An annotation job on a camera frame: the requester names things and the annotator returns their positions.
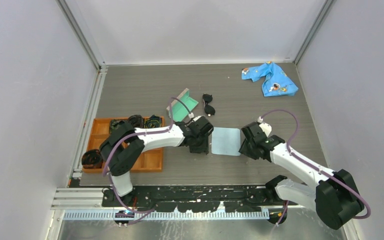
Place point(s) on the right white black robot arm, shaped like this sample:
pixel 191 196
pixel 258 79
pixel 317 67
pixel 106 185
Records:
pixel 332 195

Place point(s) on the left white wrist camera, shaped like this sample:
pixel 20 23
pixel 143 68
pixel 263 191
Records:
pixel 193 118

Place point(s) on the light blue lens cloth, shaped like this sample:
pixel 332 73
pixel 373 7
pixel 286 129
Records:
pixel 226 141

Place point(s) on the dark camouflage rolled item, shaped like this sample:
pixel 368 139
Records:
pixel 114 124

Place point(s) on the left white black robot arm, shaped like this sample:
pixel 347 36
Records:
pixel 123 147

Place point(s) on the black orange rolled item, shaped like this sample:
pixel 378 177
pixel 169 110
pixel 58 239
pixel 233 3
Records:
pixel 92 159

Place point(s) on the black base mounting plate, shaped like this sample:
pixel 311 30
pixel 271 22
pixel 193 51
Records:
pixel 194 198

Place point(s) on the orange compartment tray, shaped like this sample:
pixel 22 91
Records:
pixel 149 161

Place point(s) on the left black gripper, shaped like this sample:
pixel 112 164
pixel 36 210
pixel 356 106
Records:
pixel 203 148

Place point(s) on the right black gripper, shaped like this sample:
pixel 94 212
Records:
pixel 244 150

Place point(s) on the black patterned rolled item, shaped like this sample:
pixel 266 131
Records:
pixel 136 120

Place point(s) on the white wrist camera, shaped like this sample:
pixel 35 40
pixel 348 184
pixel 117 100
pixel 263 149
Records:
pixel 193 118
pixel 264 126

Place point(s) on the black sunglasses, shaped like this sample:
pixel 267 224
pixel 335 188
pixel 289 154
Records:
pixel 208 109

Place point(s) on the perforated metal cable rail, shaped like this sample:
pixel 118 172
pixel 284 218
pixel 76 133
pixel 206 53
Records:
pixel 119 214

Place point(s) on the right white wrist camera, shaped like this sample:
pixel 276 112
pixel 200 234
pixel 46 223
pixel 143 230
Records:
pixel 264 126

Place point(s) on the beige glasses case green lining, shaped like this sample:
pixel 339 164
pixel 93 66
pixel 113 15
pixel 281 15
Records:
pixel 178 110

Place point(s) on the blue patterned cloth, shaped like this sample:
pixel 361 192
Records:
pixel 276 82

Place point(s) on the green yellow patterned rolled item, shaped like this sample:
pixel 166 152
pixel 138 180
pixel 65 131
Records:
pixel 152 122

